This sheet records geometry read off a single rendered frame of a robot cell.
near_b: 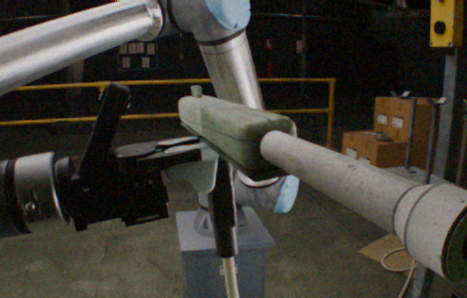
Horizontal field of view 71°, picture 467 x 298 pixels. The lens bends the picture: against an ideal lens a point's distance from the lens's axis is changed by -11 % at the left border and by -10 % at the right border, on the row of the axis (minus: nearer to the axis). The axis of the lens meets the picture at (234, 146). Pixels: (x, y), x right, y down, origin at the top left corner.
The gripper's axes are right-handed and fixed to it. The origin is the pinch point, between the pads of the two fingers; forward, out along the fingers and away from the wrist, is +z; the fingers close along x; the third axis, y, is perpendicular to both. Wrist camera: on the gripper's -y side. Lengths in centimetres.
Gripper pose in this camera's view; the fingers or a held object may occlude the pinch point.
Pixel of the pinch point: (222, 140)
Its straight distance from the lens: 45.8
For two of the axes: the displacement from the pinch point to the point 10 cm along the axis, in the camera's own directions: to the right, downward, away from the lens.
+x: 3.3, 1.7, -9.3
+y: 1.2, 9.7, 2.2
